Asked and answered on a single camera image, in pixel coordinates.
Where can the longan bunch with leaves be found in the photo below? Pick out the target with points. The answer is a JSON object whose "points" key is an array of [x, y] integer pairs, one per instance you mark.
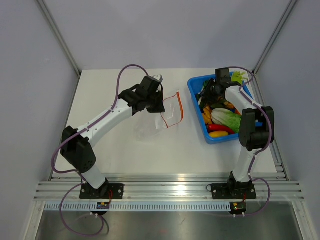
{"points": [[203, 101]]}

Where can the white slotted cable duct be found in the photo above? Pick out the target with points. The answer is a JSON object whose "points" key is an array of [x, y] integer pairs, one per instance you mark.
{"points": [[138, 206]]}

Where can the light green leafy vegetable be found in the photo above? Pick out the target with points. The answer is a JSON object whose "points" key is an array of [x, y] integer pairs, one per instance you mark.
{"points": [[239, 77]]}

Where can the red chili pepper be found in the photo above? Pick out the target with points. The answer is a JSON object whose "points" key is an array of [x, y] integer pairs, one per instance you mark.
{"points": [[217, 127]]}

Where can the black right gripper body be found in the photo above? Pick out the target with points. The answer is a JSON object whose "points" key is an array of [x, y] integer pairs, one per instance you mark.
{"points": [[210, 91]]}

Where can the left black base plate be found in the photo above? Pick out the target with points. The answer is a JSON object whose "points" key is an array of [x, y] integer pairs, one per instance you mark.
{"points": [[113, 191]]}

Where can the orange ginger root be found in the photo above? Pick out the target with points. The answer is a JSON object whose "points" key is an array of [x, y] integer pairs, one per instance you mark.
{"points": [[207, 115]]}

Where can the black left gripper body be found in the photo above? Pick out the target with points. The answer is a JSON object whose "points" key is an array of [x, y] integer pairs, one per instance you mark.
{"points": [[155, 102]]}

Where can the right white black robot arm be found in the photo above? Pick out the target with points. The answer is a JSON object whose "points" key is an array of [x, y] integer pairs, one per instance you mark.
{"points": [[256, 133]]}

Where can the yellow mango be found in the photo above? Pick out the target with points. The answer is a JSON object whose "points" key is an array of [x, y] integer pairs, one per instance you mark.
{"points": [[218, 134]]}

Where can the clear zip bag orange zipper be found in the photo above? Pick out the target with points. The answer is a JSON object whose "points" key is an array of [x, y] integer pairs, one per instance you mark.
{"points": [[150, 125]]}

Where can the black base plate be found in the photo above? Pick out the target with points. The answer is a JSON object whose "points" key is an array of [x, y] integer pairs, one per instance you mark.
{"points": [[223, 191], [113, 191]]}

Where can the napa cabbage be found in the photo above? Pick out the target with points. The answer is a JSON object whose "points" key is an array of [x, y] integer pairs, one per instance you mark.
{"points": [[227, 118]]}

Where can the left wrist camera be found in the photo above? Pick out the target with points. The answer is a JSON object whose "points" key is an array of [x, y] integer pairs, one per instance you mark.
{"points": [[158, 77]]}

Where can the aluminium rail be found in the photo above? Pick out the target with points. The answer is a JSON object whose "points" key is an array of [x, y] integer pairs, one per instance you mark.
{"points": [[170, 188]]}

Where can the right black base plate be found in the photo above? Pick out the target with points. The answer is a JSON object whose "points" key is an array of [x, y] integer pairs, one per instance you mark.
{"points": [[223, 191]]}

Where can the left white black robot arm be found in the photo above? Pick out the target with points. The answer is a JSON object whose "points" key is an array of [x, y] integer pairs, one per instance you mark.
{"points": [[78, 143]]}

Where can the blue plastic bin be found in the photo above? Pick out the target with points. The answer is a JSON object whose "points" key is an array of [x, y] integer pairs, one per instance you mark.
{"points": [[195, 85]]}

